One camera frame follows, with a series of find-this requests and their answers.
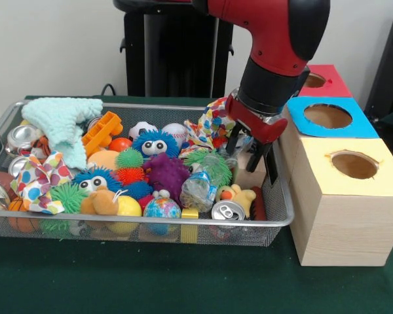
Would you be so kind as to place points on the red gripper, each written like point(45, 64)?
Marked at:
point(258, 127)

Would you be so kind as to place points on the clear plastic bottle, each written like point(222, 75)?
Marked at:
point(247, 144)

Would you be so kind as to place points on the polka-dot colourful cloth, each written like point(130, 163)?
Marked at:
point(206, 127)
point(39, 183)

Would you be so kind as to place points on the clear bottle with blue label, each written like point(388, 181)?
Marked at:
point(199, 191)

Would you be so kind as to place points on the orange plastic block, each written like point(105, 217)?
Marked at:
point(101, 132)

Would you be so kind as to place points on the mint waffle cloth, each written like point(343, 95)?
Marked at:
point(59, 124)

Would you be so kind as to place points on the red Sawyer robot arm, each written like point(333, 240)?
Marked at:
point(275, 32)

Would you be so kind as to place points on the metal mesh bin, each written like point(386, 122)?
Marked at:
point(232, 235)

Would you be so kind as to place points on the wooden three-hole box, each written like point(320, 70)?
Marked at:
point(347, 229)

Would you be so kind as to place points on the silver drink can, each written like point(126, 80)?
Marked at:
point(227, 211)

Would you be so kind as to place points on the purple spiky rubber toy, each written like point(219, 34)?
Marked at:
point(167, 173)

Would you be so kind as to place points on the globe print ball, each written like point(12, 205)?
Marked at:
point(162, 207)

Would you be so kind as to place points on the brown teddy bear plush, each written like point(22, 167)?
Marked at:
point(98, 201)

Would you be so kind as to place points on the dark green tablecloth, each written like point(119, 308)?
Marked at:
point(150, 281)

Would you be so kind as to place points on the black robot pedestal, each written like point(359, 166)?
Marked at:
point(177, 49)

